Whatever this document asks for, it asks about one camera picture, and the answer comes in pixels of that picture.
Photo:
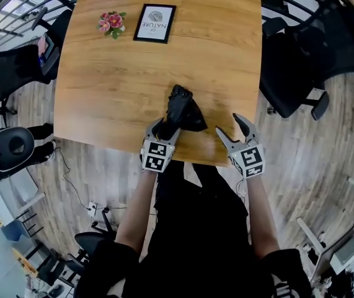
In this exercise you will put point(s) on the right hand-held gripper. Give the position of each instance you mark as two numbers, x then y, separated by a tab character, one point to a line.
249	160

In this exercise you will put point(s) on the black framed picture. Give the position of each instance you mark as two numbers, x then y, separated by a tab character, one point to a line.
155	23

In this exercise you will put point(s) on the black office chair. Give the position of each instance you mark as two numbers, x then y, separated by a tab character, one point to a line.
313	61
80	253
18	67

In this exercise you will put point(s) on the person's left forearm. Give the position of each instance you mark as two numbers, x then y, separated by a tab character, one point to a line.
136	210

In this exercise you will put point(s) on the white desk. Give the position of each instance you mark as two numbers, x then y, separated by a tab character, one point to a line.
328	247

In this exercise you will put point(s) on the white power strip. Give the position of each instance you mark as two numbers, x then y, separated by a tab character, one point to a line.
92	208

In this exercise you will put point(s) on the black umbrella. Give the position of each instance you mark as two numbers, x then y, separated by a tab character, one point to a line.
181	110

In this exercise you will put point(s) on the person's right forearm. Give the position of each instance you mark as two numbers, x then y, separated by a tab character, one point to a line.
262	216

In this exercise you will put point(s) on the pink flower decoration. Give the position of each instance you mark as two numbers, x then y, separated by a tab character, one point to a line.
112	23

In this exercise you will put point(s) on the person's black clothing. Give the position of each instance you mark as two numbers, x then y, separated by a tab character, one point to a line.
195	241

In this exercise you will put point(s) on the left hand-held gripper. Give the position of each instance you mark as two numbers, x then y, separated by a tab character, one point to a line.
154	157

